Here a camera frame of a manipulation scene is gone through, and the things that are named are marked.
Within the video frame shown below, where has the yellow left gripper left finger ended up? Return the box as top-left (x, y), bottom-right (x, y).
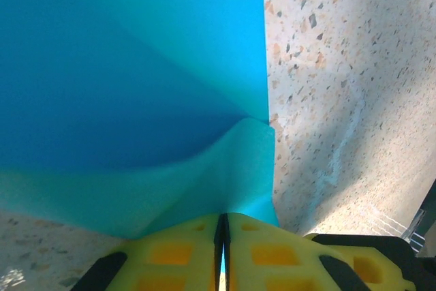
top-left (69, 213), bottom-right (225, 291)

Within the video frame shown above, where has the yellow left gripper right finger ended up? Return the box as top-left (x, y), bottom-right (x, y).
top-left (223, 212), bottom-right (373, 291)

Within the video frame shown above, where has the blue paper sheet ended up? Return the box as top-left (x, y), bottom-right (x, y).
top-left (0, 0), bottom-right (281, 240)

